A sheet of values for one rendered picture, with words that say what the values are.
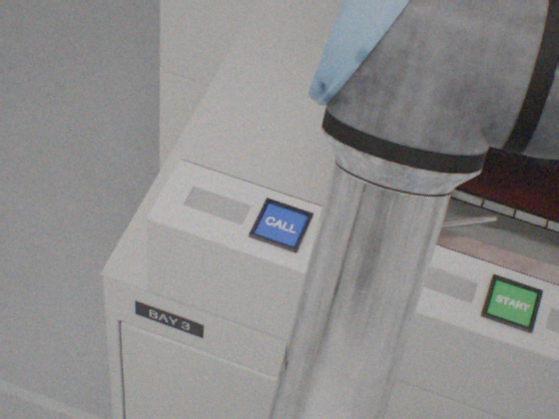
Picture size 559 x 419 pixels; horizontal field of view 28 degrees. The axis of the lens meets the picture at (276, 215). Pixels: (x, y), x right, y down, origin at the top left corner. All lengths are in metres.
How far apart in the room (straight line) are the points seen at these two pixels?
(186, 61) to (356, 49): 1.25
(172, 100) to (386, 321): 1.30
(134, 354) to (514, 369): 0.51
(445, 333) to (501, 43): 0.53
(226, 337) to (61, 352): 0.94
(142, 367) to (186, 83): 0.67
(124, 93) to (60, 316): 0.64
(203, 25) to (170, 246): 0.71
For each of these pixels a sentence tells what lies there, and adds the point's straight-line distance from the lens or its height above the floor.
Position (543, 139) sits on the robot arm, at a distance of 0.75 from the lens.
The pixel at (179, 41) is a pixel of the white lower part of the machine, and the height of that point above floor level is 0.60.
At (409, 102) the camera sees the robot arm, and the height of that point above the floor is 1.41.
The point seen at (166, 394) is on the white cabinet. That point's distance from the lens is 1.52.
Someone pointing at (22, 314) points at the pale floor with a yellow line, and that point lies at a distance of 2.31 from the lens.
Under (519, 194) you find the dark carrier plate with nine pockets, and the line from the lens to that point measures 1.39.
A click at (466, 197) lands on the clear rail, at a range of 1.37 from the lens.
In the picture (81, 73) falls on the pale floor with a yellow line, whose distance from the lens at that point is 2.74.
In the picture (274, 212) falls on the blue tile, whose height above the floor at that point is 0.96.
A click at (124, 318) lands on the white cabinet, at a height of 0.74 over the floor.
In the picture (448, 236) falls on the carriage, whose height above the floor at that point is 0.88.
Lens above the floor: 1.92
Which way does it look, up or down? 51 degrees down
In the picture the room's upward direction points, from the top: 8 degrees clockwise
